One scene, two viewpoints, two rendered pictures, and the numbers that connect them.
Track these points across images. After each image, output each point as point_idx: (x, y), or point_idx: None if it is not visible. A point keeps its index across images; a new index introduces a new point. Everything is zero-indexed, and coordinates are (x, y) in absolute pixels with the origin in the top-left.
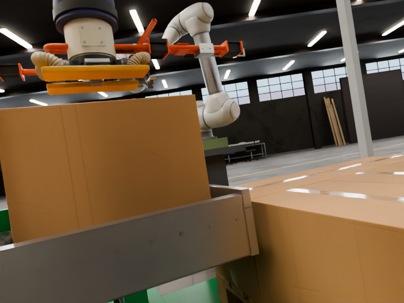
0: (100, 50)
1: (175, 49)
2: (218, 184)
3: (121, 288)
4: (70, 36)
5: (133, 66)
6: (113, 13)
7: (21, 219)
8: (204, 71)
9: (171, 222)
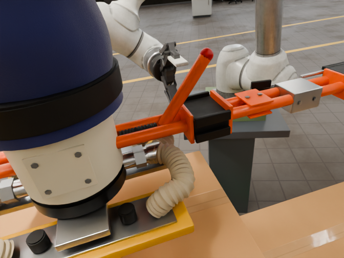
0: (88, 192)
1: (242, 116)
2: (241, 153)
3: None
4: (12, 165)
5: (160, 239)
6: (110, 98)
7: None
8: (260, 20)
9: None
